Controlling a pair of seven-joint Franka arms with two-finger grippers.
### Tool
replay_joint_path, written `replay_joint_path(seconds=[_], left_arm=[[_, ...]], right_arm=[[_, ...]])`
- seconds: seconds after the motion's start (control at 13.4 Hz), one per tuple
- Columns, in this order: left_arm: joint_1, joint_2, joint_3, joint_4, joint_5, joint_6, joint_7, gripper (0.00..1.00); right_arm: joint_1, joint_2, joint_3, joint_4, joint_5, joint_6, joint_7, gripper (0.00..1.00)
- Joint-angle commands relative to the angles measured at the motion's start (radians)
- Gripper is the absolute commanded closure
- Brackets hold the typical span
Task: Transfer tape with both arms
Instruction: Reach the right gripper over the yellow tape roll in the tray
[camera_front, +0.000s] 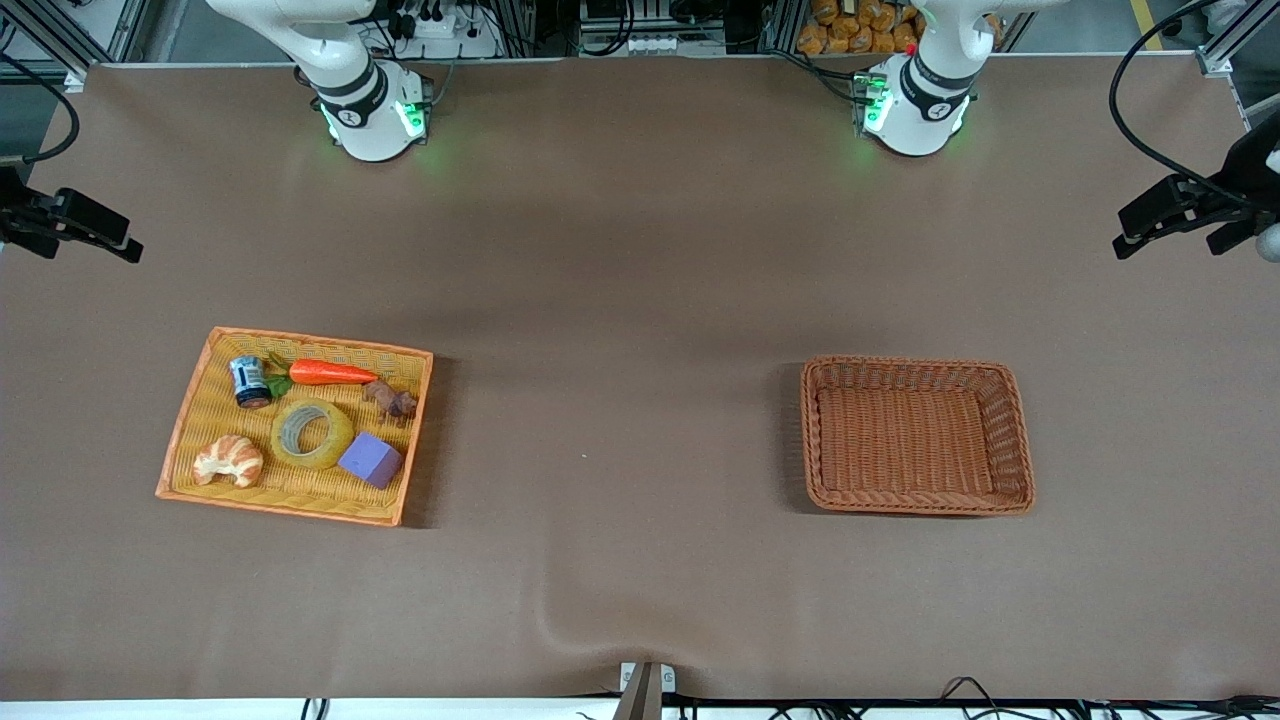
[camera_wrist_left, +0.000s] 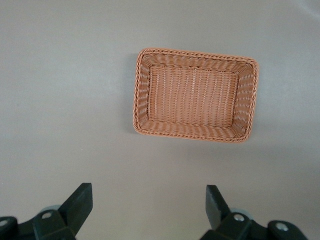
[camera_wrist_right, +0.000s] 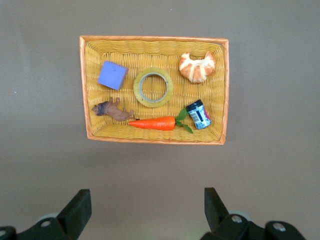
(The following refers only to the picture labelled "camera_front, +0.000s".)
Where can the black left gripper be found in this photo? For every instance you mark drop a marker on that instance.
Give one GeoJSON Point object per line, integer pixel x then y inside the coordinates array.
{"type": "Point", "coordinates": [1243, 175]}

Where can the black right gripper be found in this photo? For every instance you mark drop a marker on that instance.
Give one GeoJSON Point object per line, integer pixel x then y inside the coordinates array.
{"type": "Point", "coordinates": [12, 222]}

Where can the yellowish clear tape roll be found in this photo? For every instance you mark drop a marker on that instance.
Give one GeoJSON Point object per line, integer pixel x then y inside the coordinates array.
{"type": "Point", "coordinates": [342, 432]}

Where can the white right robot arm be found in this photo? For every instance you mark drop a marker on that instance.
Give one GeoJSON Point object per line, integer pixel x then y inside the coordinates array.
{"type": "Point", "coordinates": [365, 110]}

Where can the small blue white can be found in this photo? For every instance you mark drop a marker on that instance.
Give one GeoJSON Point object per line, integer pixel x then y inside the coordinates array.
{"type": "Point", "coordinates": [249, 382]}

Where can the orange-rimmed yellow woven tray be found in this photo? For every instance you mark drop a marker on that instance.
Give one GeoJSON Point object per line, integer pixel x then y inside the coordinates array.
{"type": "Point", "coordinates": [215, 410]}

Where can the toy croissant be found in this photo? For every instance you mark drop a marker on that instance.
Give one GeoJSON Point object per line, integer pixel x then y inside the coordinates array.
{"type": "Point", "coordinates": [228, 461]}

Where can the orange toy carrot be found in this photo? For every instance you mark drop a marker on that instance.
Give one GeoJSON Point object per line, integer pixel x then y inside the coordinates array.
{"type": "Point", "coordinates": [330, 373]}

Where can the brown wicker basket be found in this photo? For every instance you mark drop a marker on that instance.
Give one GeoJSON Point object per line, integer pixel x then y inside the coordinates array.
{"type": "Point", "coordinates": [915, 435]}

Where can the small brown toy figure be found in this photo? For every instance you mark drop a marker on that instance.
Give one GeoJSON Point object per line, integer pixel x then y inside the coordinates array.
{"type": "Point", "coordinates": [392, 399]}

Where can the purple foam block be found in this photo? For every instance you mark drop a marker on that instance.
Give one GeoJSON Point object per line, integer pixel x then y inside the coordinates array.
{"type": "Point", "coordinates": [370, 460]}

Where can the pile of orange bread toys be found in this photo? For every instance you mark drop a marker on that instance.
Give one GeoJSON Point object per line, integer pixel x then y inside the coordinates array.
{"type": "Point", "coordinates": [850, 25]}

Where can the white power strip with plugs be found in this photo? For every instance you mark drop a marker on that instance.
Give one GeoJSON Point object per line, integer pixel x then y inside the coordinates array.
{"type": "Point", "coordinates": [450, 35]}

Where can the small white power strip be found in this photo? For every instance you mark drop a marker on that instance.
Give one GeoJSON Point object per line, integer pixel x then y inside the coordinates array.
{"type": "Point", "coordinates": [660, 45]}

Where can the aluminium frame post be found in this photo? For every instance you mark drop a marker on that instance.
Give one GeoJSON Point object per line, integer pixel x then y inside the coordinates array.
{"type": "Point", "coordinates": [1235, 40]}
{"type": "Point", "coordinates": [70, 40]}

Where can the grey metal table bracket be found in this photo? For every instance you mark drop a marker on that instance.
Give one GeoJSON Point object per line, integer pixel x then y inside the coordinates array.
{"type": "Point", "coordinates": [645, 690]}

